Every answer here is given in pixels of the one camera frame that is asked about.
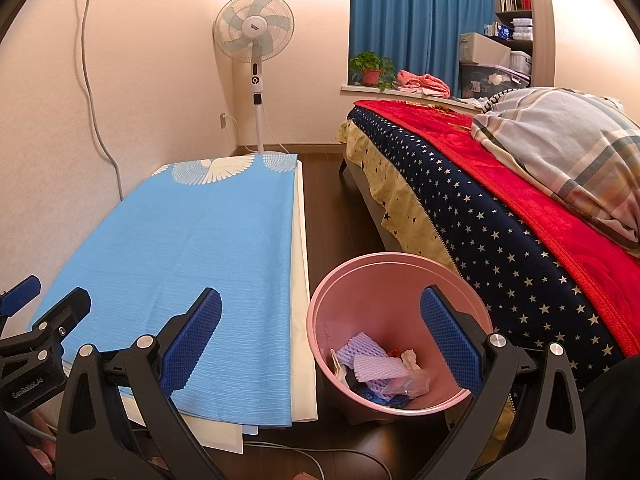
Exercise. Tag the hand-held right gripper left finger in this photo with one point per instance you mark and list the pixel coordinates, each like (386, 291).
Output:
(195, 340)

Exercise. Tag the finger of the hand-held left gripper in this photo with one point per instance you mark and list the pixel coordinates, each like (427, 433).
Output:
(70, 310)
(20, 292)

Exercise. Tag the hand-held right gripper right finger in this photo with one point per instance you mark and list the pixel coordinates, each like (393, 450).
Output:
(445, 340)

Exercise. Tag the white tissue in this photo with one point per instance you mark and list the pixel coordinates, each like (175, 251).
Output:
(409, 357)

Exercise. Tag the clear plastic bag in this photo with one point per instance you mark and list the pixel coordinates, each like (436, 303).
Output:
(407, 385)

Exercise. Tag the pink waste bin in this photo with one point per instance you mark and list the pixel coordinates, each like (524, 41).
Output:
(380, 285)

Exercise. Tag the purple foam net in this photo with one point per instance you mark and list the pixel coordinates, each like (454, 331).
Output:
(360, 346)

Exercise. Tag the black floral cloth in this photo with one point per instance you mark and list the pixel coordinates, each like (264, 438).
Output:
(353, 382)

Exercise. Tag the white packet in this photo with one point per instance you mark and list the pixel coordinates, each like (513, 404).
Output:
(334, 360)

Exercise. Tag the person's right hand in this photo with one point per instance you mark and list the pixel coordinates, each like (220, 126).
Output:
(306, 476)

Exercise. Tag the blue bird-print mat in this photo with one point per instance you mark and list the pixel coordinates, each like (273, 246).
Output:
(200, 240)

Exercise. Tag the bed with star blanket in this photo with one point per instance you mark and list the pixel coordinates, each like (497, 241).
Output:
(475, 200)

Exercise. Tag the person's dark clothing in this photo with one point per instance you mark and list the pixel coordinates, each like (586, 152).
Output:
(615, 410)

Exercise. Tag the red blanket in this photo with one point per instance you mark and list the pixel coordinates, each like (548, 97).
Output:
(500, 160)

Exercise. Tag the striped plaid quilt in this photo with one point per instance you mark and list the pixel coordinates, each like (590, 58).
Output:
(565, 135)

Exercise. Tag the white cloth on bed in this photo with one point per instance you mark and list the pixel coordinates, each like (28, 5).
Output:
(472, 103)

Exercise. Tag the pink folded clothes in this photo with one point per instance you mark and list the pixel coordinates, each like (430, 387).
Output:
(425, 82)

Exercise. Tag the white windowsill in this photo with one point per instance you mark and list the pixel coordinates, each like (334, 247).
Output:
(360, 89)

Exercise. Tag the potted green plant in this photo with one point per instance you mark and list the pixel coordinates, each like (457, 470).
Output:
(370, 67)

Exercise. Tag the white plastic container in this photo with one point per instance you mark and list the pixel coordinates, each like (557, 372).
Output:
(520, 62)

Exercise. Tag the grey cardboard box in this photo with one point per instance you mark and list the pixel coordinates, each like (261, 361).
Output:
(482, 50)

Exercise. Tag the blue curtain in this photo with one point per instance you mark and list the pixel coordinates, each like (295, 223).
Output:
(410, 20)

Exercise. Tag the white standing fan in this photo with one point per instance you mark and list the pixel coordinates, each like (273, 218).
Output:
(252, 22)

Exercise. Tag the wooden bookshelf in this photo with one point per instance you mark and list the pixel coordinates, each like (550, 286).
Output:
(505, 15)

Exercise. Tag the row of books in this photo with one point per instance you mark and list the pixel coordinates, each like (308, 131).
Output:
(506, 3)

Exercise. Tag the white wall outlet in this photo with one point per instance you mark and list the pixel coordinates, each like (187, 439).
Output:
(223, 121)

